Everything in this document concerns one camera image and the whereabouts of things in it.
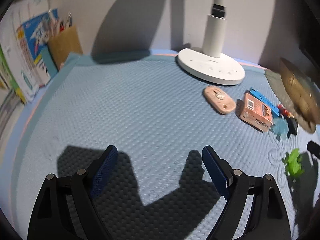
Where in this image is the white desk lamp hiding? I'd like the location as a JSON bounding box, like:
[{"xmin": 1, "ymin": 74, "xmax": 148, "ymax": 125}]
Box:
[{"xmin": 177, "ymin": 0, "xmax": 245, "ymax": 86}]

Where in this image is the pink small carton box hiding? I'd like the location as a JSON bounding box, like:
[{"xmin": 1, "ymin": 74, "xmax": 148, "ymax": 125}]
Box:
[{"xmin": 237, "ymin": 92, "xmax": 273, "ymax": 132}]

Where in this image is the stack of books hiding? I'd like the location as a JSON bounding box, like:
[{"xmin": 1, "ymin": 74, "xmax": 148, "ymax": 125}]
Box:
[{"xmin": 1, "ymin": 0, "xmax": 58, "ymax": 102}]

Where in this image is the amber glass bowl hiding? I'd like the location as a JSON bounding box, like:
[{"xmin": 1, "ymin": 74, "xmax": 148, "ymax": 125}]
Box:
[{"xmin": 280, "ymin": 57, "xmax": 319, "ymax": 134}]

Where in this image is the black haired doll figure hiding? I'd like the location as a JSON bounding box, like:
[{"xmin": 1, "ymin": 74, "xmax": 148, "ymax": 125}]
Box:
[{"xmin": 277, "ymin": 105, "xmax": 298, "ymax": 138}]

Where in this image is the green frog toy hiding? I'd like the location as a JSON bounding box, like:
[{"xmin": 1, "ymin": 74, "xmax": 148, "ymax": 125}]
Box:
[{"xmin": 281, "ymin": 148, "xmax": 304, "ymax": 179}]

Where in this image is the blue rectangular lighter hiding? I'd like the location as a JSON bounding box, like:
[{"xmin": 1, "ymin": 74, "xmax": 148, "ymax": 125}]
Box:
[{"xmin": 249, "ymin": 87, "xmax": 280, "ymax": 118}]

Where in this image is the pink oval tag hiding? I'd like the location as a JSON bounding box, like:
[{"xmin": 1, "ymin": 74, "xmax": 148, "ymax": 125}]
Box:
[{"xmin": 203, "ymin": 86, "xmax": 236, "ymax": 115}]

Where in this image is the light blue plastic toy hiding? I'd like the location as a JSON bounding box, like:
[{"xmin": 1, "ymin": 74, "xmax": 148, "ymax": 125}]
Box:
[{"xmin": 270, "ymin": 118, "xmax": 289, "ymax": 141}]

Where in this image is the brown pencil holder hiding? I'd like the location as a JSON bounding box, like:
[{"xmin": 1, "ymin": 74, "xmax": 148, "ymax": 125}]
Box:
[{"xmin": 47, "ymin": 13, "xmax": 83, "ymax": 71}]

